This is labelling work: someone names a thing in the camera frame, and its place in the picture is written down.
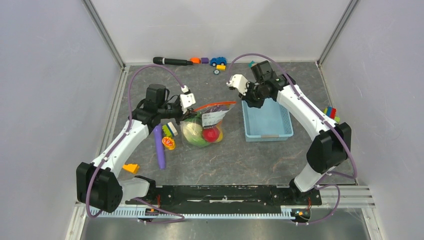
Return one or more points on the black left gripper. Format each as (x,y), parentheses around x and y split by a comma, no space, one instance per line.
(190,113)

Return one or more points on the teal and tan blocks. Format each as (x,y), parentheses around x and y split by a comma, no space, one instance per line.
(251,64)

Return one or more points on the light blue plastic basket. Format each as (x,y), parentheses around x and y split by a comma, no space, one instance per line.
(270,123)

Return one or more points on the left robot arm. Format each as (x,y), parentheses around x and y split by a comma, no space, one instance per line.
(97,183)

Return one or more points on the purple toy stick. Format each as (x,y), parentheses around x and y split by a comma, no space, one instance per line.
(160,152)

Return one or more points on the colourful block stack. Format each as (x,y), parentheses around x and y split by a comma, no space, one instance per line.
(332,113)

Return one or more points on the yellow red toy disc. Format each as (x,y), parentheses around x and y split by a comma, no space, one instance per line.
(168,143)

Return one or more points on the purple eggplant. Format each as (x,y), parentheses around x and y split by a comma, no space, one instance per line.
(216,108)

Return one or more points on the purple toy block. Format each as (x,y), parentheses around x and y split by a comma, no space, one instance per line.
(204,60)

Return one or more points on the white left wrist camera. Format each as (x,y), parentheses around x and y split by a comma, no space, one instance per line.
(187,99)

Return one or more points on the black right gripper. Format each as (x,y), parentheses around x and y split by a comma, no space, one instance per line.
(247,98)

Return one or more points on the black microphone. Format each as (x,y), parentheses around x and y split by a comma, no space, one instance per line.
(171,61)

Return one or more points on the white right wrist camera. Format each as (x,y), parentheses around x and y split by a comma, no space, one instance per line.
(238,82)

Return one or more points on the clear zip top bag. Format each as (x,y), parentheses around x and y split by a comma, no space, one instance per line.
(209,120)

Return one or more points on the green blue white block stack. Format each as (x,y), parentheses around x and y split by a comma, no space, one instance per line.
(169,130)

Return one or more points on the yellow bell pepper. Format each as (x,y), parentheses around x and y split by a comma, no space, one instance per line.
(220,136)

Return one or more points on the orange toy piece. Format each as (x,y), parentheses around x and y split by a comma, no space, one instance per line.
(195,60)

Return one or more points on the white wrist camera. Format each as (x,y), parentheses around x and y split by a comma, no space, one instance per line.
(238,82)
(187,99)

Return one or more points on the blue toy car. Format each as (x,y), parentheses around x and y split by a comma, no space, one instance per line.
(218,61)

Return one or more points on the yellow cheese wedge toy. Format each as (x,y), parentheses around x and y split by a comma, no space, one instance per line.
(131,168)

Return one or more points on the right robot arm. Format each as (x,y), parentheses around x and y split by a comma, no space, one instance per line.
(331,141)

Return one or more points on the red apple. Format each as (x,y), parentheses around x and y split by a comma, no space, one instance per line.
(210,135)

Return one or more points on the green white cabbage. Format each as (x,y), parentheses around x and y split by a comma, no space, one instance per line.
(193,133)

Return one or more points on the yellow toy block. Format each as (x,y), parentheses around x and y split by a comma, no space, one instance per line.
(221,67)

